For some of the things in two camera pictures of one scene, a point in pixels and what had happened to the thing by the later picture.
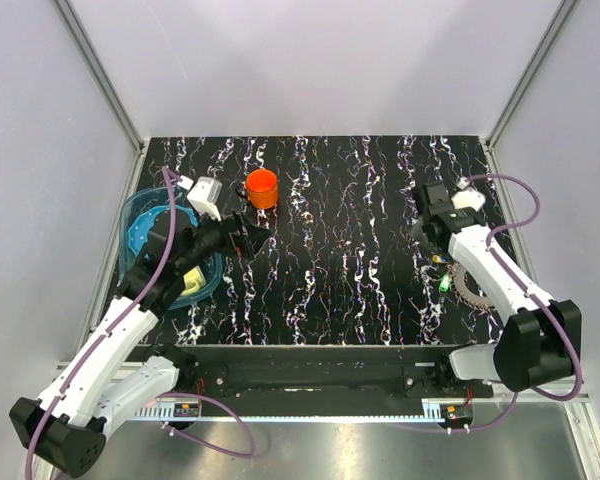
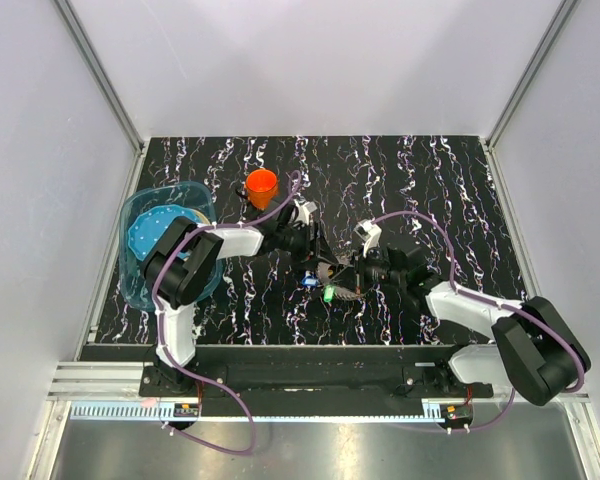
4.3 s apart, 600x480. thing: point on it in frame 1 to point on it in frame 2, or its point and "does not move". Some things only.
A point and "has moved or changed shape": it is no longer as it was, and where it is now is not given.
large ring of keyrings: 463,290 has moved or changed shape
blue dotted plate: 138,231 does not move
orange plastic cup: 261,187 does not move
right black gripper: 419,225 to 348,278
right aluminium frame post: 564,11 does not move
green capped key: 444,285 has moved or changed shape
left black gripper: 238,244 to 309,249
